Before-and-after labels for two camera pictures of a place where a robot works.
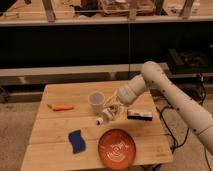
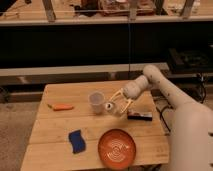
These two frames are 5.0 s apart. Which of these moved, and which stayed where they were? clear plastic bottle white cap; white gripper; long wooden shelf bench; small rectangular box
Moved: clear plastic bottle white cap
Stayed: small rectangular box; long wooden shelf bench; white gripper
